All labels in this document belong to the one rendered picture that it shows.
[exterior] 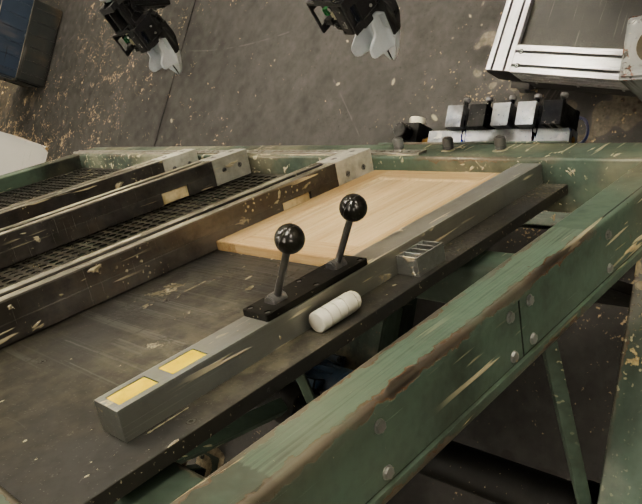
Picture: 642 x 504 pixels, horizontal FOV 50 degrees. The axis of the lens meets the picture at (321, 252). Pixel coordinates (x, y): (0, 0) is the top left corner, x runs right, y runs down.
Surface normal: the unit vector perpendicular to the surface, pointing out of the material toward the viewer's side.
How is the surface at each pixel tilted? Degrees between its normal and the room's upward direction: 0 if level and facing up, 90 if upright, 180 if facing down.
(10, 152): 90
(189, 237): 90
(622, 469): 0
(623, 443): 0
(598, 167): 30
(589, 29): 0
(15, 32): 90
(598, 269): 90
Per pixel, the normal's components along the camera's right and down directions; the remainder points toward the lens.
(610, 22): -0.67, -0.16
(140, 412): 0.72, 0.10
